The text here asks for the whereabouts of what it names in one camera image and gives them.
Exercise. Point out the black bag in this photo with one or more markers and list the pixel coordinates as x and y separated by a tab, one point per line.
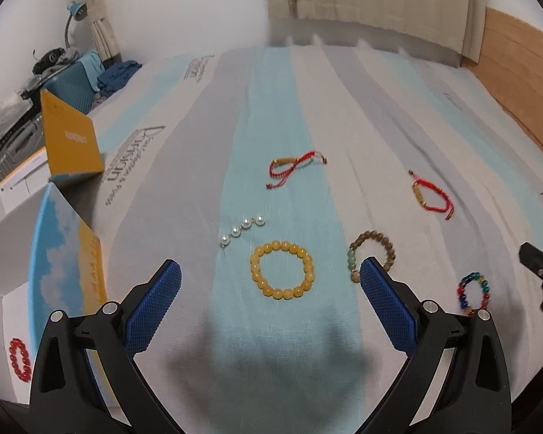
52	58

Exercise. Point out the striped bed sheet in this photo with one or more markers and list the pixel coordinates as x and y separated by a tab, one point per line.
298	99

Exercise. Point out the blue desk lamp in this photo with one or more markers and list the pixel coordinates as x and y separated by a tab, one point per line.
77	10

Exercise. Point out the dark blue clothing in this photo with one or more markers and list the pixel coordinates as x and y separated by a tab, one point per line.
117	77

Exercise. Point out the narrow beige curtain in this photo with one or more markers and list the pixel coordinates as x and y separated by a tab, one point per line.
102	22

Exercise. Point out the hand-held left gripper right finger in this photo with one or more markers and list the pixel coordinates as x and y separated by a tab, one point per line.
384	307

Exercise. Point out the sky print box lid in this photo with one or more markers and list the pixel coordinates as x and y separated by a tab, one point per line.
59	253

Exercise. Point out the white cardboard box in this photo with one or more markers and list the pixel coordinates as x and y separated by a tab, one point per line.
0	253

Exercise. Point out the yellow box lid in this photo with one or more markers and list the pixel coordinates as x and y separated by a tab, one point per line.
72	144

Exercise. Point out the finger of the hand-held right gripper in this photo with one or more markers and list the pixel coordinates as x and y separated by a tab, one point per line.
540	263

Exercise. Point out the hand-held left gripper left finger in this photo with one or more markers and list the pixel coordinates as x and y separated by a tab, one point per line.
156	307

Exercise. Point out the silver radio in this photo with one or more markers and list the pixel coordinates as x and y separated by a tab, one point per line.
9	149

